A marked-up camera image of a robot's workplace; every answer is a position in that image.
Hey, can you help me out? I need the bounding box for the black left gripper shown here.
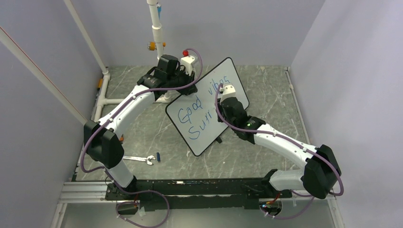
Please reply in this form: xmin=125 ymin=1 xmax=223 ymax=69
xmin=167 ymin=67 xmax=198 ymax=96

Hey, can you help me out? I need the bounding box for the white whiteboard black frame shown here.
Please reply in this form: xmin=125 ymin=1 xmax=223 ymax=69
xmin=165 ymin=57 xmax=249 ymax=156

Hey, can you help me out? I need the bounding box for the blue marker cap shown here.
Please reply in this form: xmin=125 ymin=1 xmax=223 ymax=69
xmin=156 ymin=152 xmax=161 ymax=162

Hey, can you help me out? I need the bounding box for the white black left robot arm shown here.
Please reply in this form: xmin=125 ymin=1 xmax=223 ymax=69
xmin=83 ymin=55 xmax=200 ymax=200

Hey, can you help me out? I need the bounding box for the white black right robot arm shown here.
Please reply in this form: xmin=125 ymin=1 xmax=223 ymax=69
xmin=215 ymin=97 xmax=345 ymax=199

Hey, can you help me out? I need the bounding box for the yellow pipe clamp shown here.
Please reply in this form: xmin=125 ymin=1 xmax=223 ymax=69
xmin=147 ymin=42 xmax=157 ymax=51

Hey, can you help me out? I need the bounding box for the silver wrench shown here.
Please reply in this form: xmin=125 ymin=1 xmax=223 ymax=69
xmin=123 ymin=155 xmax=156 ymax=165

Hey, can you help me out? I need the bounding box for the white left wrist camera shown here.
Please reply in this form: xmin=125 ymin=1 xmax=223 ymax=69
xmin=180 ymin=55 xmax=198 ymax=76

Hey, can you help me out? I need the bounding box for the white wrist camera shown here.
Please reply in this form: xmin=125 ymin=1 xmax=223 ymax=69
xmin=180 ymin=55 xmax=198 ymax=76
xmin=219 ymin=84 xmax=236 ymax=100

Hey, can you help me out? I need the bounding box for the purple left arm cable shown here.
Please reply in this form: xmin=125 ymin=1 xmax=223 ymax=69
xmin=79 ymin=48 xmax=204 ymax=228

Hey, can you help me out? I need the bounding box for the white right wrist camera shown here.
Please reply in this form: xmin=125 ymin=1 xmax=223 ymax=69
xmin=219 ymin=84 xmax=236 ymax=100

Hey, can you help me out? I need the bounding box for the aluminium extrusion frame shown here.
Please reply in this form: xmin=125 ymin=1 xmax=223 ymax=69
xmin=50 ymin=181 xmax=107 ymax=228

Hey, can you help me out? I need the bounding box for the white PVC pipe frame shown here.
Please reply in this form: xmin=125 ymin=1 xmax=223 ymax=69
xmin=0 ymin=0 xmax=164 ymax=124

